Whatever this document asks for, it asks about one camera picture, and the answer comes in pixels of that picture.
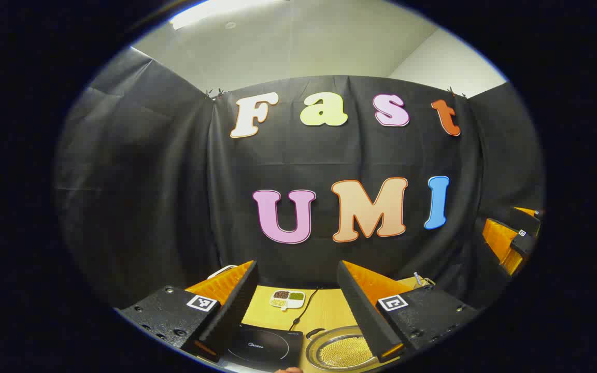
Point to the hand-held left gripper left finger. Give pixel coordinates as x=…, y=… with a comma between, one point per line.
x=236, y=305

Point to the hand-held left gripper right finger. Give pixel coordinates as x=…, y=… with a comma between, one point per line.
x=360, y=311

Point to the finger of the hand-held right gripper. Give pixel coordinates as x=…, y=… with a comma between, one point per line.
x=500, y=241
x=526, y=220

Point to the black induction cooktop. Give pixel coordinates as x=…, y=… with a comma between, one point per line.
x=262, y=347

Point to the stainless steel pot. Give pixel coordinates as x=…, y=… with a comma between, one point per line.
x=319, y=342

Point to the white toaster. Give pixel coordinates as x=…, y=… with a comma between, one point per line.
x=221, y=270

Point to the pile of soybeans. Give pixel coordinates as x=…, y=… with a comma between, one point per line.
x=342, y=353

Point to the white divided bean tray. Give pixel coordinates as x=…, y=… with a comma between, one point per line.
x=287, y=299

